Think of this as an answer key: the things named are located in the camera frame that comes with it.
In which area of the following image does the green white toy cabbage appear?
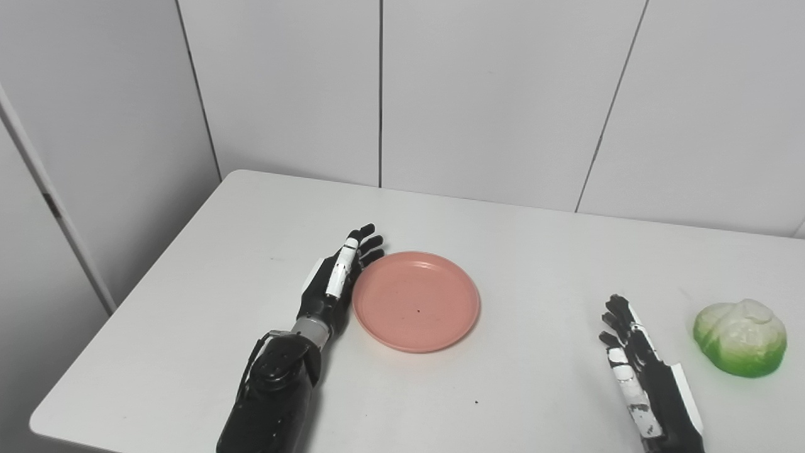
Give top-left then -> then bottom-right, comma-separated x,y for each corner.
693,299 -> 788,378

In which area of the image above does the pink round plate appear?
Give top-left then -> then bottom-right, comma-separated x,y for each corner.
352,251 -> 482,354

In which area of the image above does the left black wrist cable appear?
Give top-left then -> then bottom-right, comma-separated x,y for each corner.
242,330 -> 291,391

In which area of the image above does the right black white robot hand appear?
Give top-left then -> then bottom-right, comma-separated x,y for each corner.
598,294 -> 706,453

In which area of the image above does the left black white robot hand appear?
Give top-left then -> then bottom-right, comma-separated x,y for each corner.
296,223 -> 386,337

